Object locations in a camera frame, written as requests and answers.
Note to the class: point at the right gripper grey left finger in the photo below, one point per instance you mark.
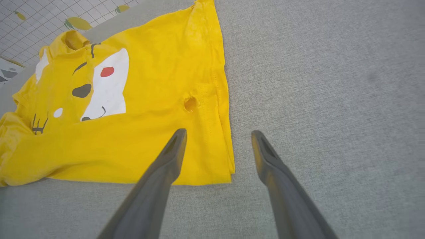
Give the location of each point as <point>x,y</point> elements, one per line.
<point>149,202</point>

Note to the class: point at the lemon print grid backdrop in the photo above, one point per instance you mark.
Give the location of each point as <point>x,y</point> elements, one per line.
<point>33,33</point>

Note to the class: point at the white grey patterned board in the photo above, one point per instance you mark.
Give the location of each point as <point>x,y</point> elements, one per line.
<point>8,71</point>

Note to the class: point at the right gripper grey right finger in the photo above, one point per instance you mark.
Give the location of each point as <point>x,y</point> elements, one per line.
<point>289,205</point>

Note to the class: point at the yellow cartoon print t-shirt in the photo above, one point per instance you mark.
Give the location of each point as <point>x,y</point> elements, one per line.
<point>159,66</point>

